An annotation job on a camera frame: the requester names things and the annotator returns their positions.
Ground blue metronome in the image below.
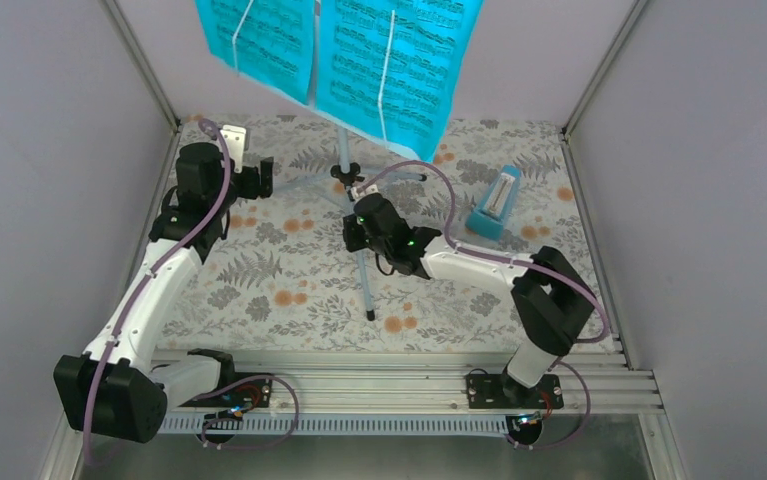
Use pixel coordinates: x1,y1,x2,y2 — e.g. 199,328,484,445
465,165,522,240

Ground blue sheet music pages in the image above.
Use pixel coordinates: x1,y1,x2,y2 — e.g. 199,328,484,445
195,0,483,162

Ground light blue music stand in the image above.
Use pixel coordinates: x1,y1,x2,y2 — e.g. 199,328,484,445
274,127,376,321

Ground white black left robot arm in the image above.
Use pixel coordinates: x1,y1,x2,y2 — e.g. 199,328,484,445
53,142,274,443

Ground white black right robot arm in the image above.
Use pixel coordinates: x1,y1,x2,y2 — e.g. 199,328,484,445
342,193,597,407

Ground floral patterned table mat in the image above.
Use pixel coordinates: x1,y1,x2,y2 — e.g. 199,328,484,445
159,114,598,353

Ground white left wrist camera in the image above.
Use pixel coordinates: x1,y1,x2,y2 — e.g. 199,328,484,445
221,124,248,174

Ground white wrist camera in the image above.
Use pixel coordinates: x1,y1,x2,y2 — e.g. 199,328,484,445
221,124,248,174
348,184,379,202

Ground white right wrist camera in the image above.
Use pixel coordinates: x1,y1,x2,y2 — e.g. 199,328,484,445
348,184,379,202

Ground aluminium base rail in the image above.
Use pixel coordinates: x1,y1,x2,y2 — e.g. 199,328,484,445
42,352,686,479

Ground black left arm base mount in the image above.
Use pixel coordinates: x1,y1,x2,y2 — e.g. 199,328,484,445
181,372,273,410

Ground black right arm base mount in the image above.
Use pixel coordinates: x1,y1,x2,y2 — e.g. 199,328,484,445
465,369,564,410

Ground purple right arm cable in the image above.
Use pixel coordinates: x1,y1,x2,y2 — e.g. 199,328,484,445
355,160,614,452

